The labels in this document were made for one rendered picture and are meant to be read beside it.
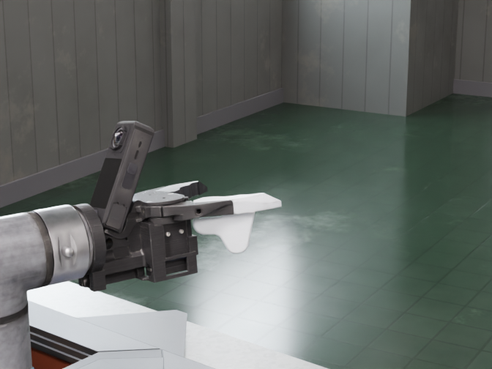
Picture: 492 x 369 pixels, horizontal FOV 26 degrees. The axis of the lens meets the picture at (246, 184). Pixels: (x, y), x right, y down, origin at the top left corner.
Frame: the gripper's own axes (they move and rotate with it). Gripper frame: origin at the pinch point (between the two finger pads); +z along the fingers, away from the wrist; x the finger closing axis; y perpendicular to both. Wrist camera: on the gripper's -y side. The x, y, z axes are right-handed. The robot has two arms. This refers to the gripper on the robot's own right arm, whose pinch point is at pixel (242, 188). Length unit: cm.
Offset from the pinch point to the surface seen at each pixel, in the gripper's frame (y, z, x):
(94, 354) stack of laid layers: 48, 23, -95
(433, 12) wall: -2, 535, -531
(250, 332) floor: 112, 163, -255
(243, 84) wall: 41, 388, -587
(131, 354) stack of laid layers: 48, 29, -91
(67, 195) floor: 82, 185, -473
